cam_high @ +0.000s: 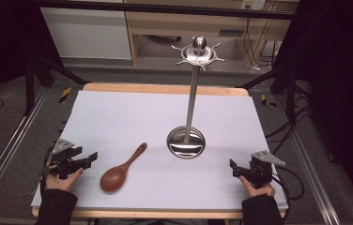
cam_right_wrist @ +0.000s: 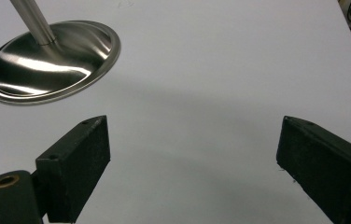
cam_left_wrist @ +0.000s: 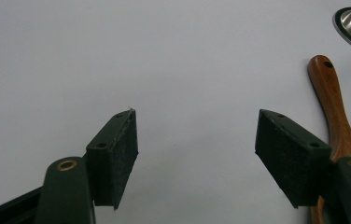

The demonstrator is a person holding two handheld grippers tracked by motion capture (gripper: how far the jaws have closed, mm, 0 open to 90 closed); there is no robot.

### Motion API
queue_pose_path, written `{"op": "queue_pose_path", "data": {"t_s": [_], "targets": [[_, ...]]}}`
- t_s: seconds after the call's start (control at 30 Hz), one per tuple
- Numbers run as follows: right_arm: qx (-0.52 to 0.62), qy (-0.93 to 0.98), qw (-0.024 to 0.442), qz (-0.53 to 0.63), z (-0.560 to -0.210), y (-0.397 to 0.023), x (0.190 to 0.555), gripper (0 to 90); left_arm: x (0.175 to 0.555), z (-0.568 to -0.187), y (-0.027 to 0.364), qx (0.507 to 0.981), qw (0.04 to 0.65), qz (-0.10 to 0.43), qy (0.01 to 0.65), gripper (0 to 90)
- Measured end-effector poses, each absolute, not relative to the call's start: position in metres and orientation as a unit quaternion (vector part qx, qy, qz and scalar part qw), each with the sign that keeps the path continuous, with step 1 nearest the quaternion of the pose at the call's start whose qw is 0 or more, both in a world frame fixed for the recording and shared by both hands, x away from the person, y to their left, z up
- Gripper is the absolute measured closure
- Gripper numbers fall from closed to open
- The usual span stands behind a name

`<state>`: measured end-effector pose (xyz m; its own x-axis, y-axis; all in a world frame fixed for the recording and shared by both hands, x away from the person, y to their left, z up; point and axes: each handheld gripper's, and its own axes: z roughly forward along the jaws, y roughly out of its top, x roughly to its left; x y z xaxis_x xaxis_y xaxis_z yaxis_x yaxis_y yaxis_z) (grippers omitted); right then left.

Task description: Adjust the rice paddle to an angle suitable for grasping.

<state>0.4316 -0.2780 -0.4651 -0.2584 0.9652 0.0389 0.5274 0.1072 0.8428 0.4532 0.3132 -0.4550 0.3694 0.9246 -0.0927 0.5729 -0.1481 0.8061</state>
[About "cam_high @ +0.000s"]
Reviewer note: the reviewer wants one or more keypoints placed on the yellow black tape strip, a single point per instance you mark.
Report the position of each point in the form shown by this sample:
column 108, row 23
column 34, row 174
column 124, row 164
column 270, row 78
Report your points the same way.
column 65, row 95
column 268, row 101

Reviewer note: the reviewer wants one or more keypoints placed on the person's right hand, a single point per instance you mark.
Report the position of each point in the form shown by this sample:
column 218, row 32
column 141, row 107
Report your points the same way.
column 258, row 191

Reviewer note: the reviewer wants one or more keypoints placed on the steel utensil hanging stand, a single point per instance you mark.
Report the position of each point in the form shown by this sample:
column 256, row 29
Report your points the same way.
column 191, row 103

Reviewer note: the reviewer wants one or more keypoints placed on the white sheet mat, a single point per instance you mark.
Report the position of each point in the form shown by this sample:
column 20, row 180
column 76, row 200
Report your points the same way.
column 140, row 118

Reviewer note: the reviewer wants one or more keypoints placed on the dark curtain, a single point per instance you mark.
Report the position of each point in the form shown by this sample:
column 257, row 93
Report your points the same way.
column 343, row 78
column 2, row 47

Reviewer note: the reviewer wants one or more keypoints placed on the white wall socket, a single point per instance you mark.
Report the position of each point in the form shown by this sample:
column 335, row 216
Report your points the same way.
column 253, row 3

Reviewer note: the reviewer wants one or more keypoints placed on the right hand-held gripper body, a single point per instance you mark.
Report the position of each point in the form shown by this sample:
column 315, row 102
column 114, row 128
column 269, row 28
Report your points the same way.
column 260, row 172

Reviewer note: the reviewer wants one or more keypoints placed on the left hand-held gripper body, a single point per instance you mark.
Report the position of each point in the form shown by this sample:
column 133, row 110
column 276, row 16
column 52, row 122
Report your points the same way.
column 62, row 160

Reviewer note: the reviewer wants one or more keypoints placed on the brown wooden spoon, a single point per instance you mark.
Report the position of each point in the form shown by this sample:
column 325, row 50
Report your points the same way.
column 114, row 178

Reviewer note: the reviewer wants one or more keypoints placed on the metal floor rail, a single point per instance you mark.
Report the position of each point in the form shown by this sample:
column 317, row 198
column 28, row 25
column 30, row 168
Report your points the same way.
column 309, row 168
column 8, row 146

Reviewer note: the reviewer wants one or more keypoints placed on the black metal stand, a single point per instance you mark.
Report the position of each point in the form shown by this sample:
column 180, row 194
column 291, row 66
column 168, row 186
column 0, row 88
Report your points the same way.
column 30, row 84
column 290, row 87

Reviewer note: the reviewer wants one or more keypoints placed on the white cabinet panel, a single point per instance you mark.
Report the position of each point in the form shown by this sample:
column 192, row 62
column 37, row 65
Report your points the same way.
column 87, row 34

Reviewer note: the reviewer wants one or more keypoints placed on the person's left hand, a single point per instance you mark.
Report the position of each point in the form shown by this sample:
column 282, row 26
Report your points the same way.
column 59, row 183

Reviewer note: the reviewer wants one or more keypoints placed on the black horizontal frame bar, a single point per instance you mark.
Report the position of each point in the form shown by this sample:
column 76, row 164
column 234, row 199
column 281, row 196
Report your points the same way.
column 165, row 7

